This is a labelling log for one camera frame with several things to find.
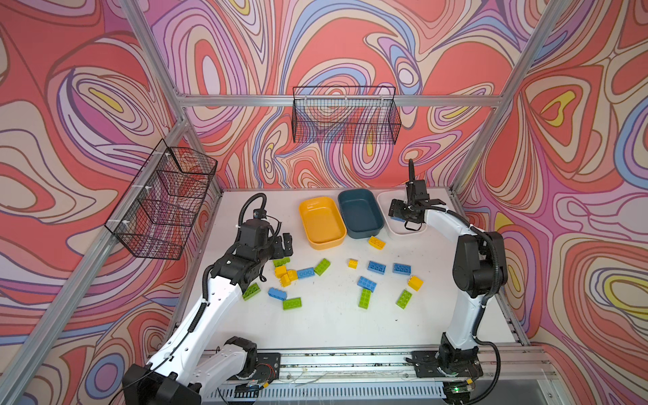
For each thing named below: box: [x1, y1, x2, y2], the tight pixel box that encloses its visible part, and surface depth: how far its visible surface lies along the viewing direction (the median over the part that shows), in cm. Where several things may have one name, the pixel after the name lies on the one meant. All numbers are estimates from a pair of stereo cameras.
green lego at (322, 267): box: [313, 258, 332, 277], surface depth 95 cm
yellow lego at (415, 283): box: [407, 275, 425, 292], surface depth 92 cm
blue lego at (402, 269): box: [392, 263, 412, 276], surface depth 95 cm
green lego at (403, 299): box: [395, 289, 413, 310], surface depth 88 cm
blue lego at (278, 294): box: [267, 286, 288, 302], surface depth 88 cm
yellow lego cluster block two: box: [279, 270, 298, 288], surface depth 92 cm
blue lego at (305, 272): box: [297, 267, 315, 280], surface depth 95 cm
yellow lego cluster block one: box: [274, 264, 288, 279], surface depth 93 cm
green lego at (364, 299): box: [358, 288, 373, 310], surface depth 87 cm
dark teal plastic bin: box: [337, 188, 386, 239], surface depth 110 cm
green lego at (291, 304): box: [282, 297, 303, 311], surface depth 86 cm
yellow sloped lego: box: [367, 236, 387, 251], surface depth 102 cm
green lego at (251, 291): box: [242, 282, 262, 302], surface depth 89 cm
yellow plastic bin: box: [299, 196, 347, 251], surface depth 107 cm
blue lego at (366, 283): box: [356, 275, 378, 293], surface depth 90 cm
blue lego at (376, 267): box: [367, 260, 387, 276], surface depth 95 cm
